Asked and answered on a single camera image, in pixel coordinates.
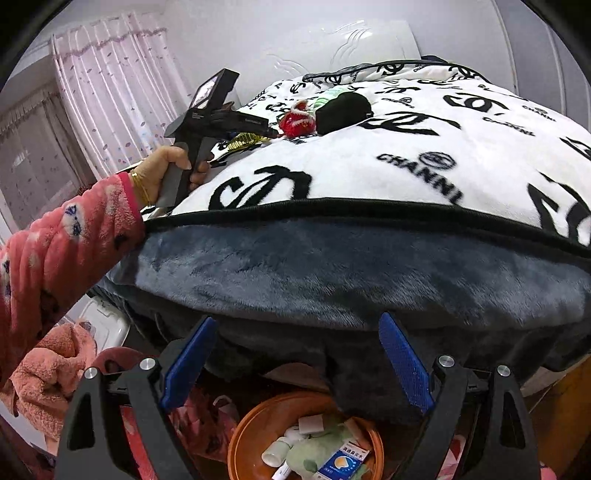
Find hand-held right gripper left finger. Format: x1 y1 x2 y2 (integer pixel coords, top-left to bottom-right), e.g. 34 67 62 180
54 316 219 480

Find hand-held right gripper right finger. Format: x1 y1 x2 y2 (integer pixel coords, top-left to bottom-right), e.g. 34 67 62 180
378 311 541 480

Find yellow hair clip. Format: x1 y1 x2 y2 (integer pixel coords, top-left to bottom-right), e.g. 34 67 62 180
226 131 262 151

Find orange bin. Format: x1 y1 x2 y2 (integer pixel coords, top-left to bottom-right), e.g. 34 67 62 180
227 391 385 480

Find blue white medicine box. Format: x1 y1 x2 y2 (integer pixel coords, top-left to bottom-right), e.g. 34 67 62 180
316 438 373 479

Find small white bottle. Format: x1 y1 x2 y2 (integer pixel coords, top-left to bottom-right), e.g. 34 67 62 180
262 438 294 466

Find large light green bottle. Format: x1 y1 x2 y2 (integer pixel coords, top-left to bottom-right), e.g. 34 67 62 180
286 431 345 477

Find person's left forearm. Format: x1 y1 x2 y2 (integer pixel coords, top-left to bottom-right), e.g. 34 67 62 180
0 172 147 385

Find red ornament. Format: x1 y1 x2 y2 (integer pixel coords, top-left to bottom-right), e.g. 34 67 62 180
279 99 320 138

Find small light green bottle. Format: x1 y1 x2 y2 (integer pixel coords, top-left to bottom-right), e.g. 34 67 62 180
314 87 345 110

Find pink floral cloth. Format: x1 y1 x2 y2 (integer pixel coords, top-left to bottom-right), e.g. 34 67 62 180
120 387 242 480

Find black pouch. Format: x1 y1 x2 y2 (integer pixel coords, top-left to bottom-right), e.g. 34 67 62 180
315 91 374 136

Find white black printed blanket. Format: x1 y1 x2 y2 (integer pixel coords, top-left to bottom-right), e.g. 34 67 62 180
139 60 591 248

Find white storage box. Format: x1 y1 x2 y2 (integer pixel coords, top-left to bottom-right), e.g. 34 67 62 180
60 295 131 366

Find white glossy headboard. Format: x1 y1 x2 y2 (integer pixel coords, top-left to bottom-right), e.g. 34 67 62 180
261 21 424 86

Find pink sheer curtain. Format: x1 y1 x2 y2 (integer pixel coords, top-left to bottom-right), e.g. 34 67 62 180
50 23 195 177

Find pink fleece cloth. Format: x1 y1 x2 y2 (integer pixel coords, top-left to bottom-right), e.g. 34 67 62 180
0 322 99 445

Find printed pillow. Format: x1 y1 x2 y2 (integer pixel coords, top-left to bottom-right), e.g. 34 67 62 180
302 58 491 89

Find grey sliding door wardrobe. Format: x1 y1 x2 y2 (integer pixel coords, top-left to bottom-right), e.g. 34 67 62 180
499 0 591 103

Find gold bracelet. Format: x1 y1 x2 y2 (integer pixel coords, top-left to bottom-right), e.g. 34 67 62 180
129 170 153 206

